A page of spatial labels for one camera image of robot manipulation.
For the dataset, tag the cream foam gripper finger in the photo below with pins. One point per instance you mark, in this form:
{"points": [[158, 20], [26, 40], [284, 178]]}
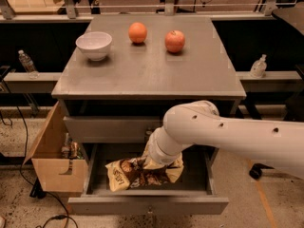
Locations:
{"points": [[147, 157]]}

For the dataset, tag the brown chip bag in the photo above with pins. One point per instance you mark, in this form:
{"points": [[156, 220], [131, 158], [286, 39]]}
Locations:
{"points": [[129, 173]]}

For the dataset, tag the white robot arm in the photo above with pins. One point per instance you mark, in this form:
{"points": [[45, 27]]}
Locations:
{"points": [[273, 143]]}

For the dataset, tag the open grey lower drawer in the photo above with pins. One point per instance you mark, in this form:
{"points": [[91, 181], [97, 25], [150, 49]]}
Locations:
{"points": [[193, 193]]}

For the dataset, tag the grey upper drawer with knob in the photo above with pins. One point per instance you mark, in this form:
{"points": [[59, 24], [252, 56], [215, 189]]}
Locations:
{"points": [[110, 129]]}

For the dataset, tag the grey drawer cabinet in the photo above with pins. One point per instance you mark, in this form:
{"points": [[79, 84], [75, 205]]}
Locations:
{"points": [[145, 80]]}

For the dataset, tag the snack packets in box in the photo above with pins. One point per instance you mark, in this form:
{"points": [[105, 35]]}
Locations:
{"points": [[71, 149]]}

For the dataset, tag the cardboard box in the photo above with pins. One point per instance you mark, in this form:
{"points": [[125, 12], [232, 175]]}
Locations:
{"points": [[55, 173]]}

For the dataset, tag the red apple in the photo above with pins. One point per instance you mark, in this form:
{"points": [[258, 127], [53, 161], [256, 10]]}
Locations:
{"points": [[174, 41]]}

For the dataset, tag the white bowl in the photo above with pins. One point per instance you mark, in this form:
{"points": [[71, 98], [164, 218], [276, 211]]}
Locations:
{"points": [[94, 45]]}

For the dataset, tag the orange fruit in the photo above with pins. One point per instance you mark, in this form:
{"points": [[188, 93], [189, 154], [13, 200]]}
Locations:
{"points": [[137, 32]]}

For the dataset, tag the hand sanitizer bottle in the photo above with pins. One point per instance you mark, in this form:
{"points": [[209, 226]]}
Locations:
{"points": [[259, 66]]}

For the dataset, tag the clear water bottle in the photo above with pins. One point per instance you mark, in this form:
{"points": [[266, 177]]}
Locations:
{"points": [[28, 65]]}

